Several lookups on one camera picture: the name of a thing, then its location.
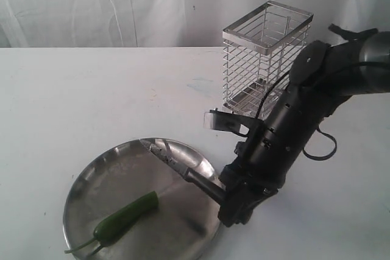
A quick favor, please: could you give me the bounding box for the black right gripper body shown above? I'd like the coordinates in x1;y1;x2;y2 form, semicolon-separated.
232;88;332;200

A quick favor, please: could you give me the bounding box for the black handled knife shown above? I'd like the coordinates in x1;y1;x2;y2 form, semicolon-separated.
140;139;226;205

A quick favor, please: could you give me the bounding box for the white backdrop curtain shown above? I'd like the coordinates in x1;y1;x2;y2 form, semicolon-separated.
1;0;389;47

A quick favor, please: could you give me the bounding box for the round steel plate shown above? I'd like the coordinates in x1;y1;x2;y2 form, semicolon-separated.
63;140;220;259

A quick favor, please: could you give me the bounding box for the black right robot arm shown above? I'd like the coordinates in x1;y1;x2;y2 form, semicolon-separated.
218;31;389;227

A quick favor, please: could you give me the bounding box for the dark green object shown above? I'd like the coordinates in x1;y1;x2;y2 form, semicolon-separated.
64;191;159;254

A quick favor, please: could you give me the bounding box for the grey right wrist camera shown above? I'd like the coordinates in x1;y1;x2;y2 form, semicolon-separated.
204;110;264;138

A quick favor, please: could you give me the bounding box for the steel wire utensil basket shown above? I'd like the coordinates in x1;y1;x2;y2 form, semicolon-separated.
222;1;314;119

